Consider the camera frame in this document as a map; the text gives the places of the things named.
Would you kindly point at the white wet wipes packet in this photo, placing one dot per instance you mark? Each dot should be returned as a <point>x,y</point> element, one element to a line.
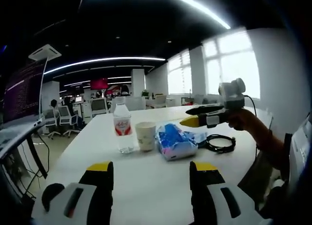
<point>182,153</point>

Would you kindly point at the white paper cup green print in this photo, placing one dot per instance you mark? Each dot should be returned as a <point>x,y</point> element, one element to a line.
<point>145,137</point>

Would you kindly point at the person's right hand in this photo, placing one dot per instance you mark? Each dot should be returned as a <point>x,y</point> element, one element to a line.
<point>243,121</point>

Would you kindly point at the red wall screen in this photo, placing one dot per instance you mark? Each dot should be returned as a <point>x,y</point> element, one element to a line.
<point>98,83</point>

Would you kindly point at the white table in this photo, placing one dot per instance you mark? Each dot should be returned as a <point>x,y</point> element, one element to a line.
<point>151,181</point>

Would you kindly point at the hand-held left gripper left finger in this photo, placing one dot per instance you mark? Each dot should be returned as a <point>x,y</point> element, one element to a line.
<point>97,198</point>

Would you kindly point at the ceiling air conditioner unit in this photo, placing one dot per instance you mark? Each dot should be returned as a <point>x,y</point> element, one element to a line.
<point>45,53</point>

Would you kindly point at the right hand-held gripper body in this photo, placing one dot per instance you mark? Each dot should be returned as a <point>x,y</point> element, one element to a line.
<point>232,93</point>

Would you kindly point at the person's trouser leg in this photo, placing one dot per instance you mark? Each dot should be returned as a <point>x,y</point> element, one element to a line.
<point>258,176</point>

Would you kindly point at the thin white pole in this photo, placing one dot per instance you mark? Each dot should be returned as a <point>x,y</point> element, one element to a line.
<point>41,88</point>

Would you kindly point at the potted green plant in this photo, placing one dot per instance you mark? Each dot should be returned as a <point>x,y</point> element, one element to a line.
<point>145,93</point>

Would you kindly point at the white chest-worn device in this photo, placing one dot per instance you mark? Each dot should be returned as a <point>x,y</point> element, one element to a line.
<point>302,142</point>

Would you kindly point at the beige office chair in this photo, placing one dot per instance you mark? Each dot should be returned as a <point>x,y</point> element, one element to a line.
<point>161,101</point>

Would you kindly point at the open laptop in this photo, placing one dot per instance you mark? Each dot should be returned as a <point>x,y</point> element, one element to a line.
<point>22,95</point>

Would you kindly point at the white mesh office chair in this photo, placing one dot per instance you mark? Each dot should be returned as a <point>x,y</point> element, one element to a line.
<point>67,117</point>
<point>51,118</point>
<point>99,106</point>

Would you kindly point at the window with blinds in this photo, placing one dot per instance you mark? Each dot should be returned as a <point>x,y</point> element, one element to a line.
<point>180,73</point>

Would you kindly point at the red bag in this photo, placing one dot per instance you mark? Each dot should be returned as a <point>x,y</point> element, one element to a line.
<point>188,103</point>

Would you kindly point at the black laptop stand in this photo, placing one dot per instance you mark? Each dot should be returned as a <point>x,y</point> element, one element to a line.
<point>36,154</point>

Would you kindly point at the long ceiling light strip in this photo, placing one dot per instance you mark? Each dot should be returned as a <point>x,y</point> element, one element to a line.
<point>195,5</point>
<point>104,60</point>

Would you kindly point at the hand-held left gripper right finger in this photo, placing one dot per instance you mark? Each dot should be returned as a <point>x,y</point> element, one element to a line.
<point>207,200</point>

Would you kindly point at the clear plastic water bottle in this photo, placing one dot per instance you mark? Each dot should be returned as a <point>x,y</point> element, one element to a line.
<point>123,139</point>

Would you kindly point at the large bright window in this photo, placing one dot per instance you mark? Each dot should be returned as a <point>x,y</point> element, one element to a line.
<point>234,66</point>

